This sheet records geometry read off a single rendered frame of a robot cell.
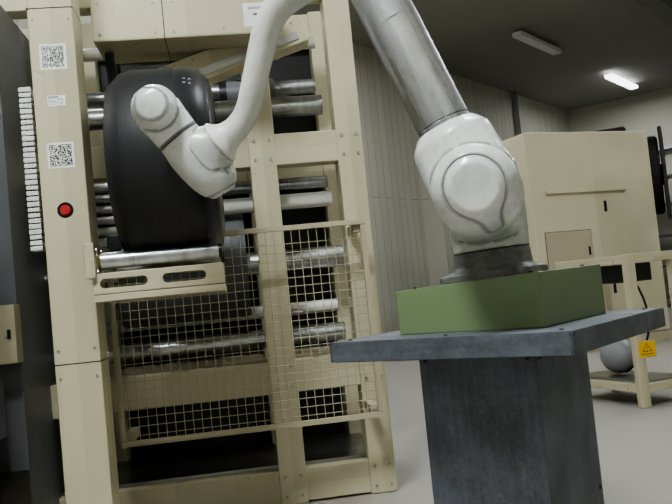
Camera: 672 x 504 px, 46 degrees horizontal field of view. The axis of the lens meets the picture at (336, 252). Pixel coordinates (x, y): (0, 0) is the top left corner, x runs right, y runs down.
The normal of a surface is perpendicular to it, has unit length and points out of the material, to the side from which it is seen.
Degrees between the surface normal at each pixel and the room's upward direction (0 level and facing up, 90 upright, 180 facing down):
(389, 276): 90
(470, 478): 90
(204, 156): 103
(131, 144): 87
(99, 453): 90
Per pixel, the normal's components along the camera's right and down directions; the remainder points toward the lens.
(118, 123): -0.18, -0.30
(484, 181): -0.20, 0.07
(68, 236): 0.12, -0.07
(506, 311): -0.62, 0.02
